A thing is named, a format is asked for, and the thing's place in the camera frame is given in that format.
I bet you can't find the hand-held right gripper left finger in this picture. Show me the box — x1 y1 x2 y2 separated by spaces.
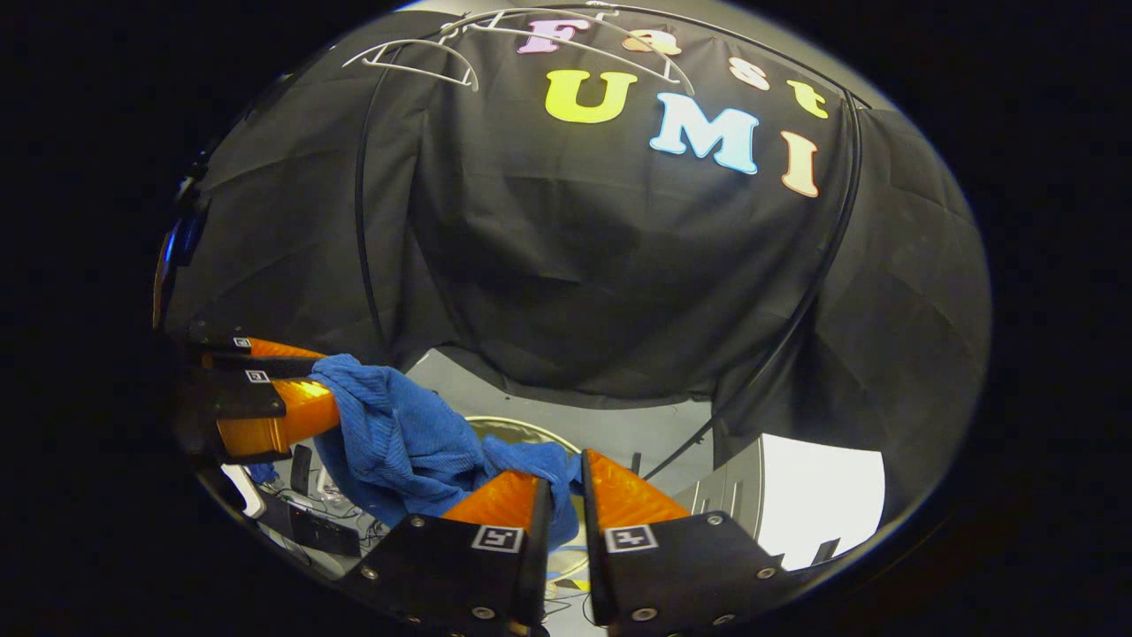
340 471 555 637

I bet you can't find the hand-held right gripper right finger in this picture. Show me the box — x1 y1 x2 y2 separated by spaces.
579 449 786 637

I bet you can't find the blue corduroy jacket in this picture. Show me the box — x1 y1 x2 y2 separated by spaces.
310 354 585 551

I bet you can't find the beige laundry hamper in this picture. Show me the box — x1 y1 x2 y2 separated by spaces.
464 414 592 589

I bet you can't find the black clothes rack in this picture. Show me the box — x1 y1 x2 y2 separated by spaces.
354 4 866 483

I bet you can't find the white clothes hanger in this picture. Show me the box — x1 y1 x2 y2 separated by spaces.
342 38 480 93
440 7 697 96

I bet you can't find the white object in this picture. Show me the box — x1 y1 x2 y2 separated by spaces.
221 464 266 519

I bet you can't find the black box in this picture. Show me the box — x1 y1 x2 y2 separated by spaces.
285 503 363 558

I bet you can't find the light grey cabinet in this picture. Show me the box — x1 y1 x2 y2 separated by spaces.
672 432 887 572

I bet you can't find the black backdrop cloth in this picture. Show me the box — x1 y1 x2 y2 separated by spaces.
164 4 991 532

